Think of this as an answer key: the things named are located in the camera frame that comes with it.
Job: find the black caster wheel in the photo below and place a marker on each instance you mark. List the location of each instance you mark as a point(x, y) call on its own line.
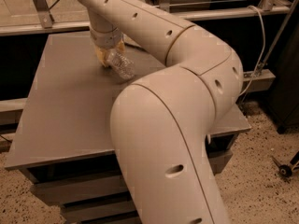
point(287, 170)

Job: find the metal railing frame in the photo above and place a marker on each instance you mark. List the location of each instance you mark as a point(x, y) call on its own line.
point(28, 16)

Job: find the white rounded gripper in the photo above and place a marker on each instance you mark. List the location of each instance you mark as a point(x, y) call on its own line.
point(107, 39)

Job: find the clear plastic water bottle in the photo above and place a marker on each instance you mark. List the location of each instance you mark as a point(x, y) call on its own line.
point(120, 64)

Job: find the grey drawer cabinet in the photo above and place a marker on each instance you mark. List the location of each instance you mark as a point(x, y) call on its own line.
point(63, 143)

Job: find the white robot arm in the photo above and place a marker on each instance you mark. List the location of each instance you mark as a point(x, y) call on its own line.
point(160, 122)

